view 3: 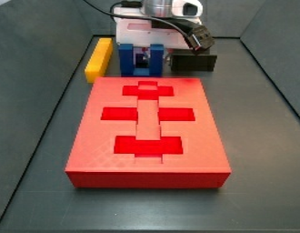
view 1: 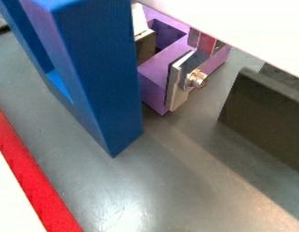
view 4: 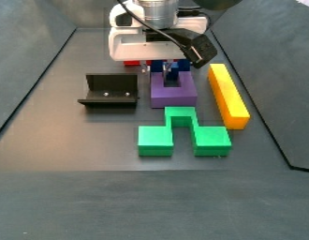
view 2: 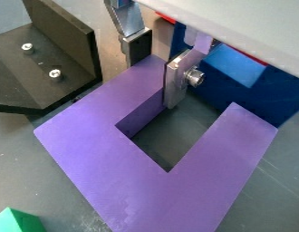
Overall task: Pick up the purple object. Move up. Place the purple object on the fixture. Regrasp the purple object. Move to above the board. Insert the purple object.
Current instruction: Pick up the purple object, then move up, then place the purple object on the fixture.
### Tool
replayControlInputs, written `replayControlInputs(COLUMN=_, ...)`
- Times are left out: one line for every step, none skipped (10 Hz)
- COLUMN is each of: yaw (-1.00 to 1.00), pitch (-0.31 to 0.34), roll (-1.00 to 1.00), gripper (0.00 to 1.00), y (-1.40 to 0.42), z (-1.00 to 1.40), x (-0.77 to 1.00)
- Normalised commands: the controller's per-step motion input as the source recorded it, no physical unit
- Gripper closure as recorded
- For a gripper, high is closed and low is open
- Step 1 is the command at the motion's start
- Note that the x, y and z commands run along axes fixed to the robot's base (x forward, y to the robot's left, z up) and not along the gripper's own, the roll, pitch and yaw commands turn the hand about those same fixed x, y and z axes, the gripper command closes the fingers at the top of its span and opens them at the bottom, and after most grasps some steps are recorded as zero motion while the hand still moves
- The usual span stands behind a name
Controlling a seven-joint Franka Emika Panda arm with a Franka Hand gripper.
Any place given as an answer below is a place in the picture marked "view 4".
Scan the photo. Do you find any red insertion board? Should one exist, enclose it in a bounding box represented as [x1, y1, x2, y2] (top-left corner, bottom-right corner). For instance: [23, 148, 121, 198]
[124, 60, 153, 67]

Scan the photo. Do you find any black camera cable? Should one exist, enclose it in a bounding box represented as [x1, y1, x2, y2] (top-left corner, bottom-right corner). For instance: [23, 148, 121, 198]
[115, 0, 204, 62]

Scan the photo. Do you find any black angle fixture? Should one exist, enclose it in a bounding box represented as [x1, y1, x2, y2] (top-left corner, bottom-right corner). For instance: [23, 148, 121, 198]
[77, 73, 139, 107]

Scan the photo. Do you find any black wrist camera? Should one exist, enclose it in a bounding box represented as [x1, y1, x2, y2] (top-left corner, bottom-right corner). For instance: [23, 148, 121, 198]
[145, 28, 217, 68]

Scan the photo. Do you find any purple U-shaped block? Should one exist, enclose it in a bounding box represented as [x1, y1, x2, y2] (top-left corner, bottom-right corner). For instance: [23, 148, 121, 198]
[152, 71, 197, 109]

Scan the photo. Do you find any yellow long block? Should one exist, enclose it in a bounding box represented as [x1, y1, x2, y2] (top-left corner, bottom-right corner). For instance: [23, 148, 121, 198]
[208, 64, 250, 130]

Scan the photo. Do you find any green stepped block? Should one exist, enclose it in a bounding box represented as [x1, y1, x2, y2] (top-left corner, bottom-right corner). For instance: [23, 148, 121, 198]
[137, 106, 233, 158]

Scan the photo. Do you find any blue U-shaped block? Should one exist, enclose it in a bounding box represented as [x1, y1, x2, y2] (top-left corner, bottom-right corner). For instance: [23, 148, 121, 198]
[152, 59, 191, 82]

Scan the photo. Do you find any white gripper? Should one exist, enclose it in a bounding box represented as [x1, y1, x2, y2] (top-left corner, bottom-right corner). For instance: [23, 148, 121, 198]
[109, 0, 211, 82]

